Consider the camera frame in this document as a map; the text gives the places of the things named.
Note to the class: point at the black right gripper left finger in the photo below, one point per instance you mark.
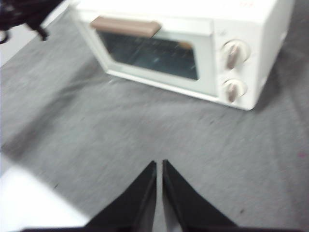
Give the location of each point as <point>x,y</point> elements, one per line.
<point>135,207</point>

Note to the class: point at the beige timer knob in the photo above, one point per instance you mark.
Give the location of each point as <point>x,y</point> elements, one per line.
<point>233,89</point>

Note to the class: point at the beige temperature knob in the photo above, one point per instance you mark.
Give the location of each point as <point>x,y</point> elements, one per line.
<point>233,54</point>

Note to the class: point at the white toaster oven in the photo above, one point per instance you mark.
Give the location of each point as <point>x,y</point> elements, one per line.
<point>265,36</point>

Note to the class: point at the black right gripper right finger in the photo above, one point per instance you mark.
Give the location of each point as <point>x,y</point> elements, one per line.
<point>188,207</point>

